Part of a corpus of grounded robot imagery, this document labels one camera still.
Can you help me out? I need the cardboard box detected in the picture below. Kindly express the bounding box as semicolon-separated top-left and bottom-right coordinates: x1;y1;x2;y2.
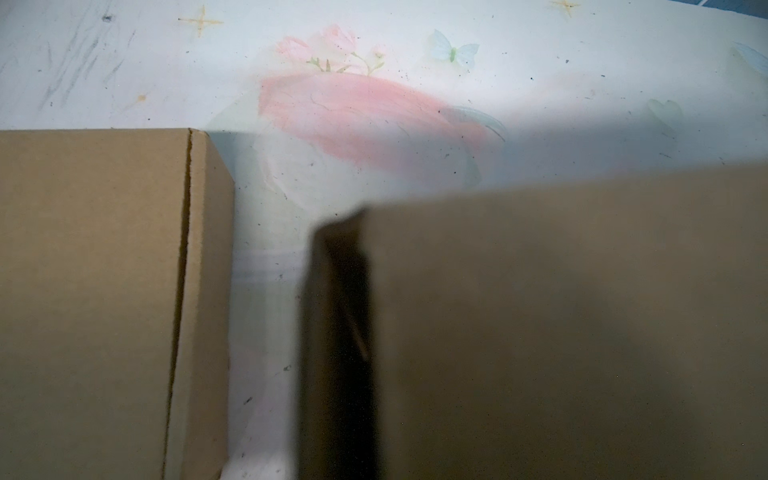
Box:
1;128;234;479

